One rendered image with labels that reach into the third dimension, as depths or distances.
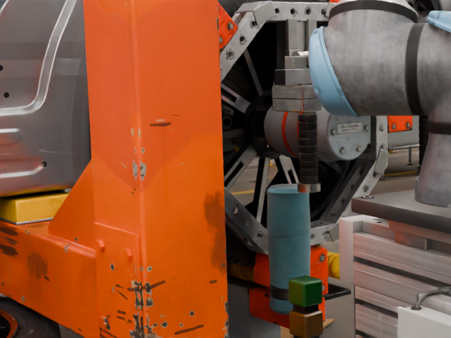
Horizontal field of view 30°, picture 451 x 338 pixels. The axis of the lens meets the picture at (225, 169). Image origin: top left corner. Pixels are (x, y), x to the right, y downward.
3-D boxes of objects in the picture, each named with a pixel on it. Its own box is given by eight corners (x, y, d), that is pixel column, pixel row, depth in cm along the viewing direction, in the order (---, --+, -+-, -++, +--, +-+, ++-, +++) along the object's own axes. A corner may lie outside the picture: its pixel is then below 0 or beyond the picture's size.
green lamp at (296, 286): (306, 298, 134) (306, 273, 133) (323, 304, 131) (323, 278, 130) (287, 303, 132) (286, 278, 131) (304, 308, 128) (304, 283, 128)
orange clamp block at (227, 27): (218, 29, 179) (192, -2, 174) (241, 27, 172) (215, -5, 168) (200, 53, 176) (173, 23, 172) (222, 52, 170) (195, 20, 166)
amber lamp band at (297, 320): (307, 328, 135) (307, 304, 134) (324, 334, 131) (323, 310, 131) (288, 334, 132) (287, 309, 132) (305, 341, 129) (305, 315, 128)
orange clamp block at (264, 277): (256, 243, 190) (252, 282, 190) (278, 248, 183) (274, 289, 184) (279, 243, 194) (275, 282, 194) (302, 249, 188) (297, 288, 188)
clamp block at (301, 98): (291, 109, 166) (290, 82, 165) (323, 110, 158) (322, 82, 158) (271, 110, 163) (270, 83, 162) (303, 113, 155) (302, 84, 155)
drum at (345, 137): (307, 153, 195) (306, 92, 194) (375, 160, 178) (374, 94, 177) (260, 159, 187) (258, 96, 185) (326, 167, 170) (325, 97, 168)
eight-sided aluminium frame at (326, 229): (370, 227, 210) (368, 5, 203) (390, 230, 204) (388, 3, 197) (188, 263, 178) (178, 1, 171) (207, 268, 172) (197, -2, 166)
